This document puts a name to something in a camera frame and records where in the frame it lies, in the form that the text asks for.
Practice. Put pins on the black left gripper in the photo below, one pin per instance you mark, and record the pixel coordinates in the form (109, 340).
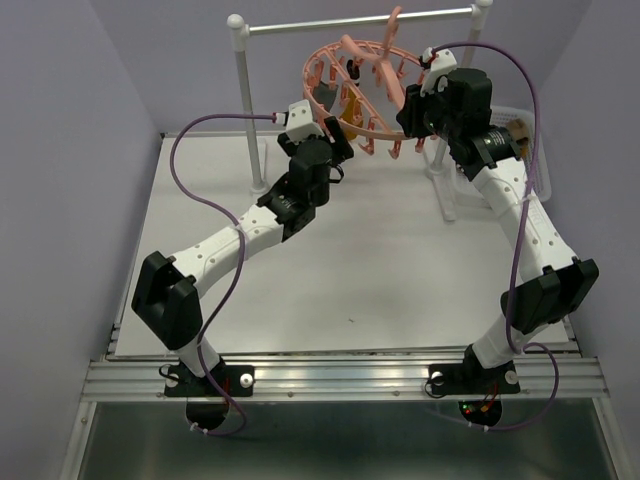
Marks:
(340, 150)

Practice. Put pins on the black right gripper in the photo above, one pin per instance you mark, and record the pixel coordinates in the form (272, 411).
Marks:
(408, 115)

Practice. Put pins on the mustard brown striped sock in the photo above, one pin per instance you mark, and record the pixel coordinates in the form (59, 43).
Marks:
(351, 107)

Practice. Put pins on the grey sock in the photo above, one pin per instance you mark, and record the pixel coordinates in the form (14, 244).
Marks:
(324, 95)

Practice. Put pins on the pink round clip hanger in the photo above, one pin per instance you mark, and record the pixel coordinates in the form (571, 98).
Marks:
(385, 71)

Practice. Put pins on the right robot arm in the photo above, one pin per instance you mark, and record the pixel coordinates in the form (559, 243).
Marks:
(548, 280)

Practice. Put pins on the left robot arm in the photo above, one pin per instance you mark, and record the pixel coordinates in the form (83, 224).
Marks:
(169, 289)

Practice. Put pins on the white plastic basket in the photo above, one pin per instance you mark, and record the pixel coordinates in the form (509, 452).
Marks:
(502, 116)

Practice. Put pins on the beige sock in basket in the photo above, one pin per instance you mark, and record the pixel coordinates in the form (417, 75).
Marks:
(519, 130)

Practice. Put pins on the white drying rack stand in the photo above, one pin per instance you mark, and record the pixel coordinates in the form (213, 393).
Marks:
(240, 32)

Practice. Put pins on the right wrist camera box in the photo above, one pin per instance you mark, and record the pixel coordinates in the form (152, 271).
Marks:
(435, 63)

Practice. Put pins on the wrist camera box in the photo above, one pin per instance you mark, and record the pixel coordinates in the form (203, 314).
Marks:
(435, 63)
(300, 124)

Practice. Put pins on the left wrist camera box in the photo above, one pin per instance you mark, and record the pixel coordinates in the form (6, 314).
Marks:
(300, 124)

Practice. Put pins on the aluminium mounting rail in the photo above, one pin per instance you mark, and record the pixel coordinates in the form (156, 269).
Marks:
(383, 376)

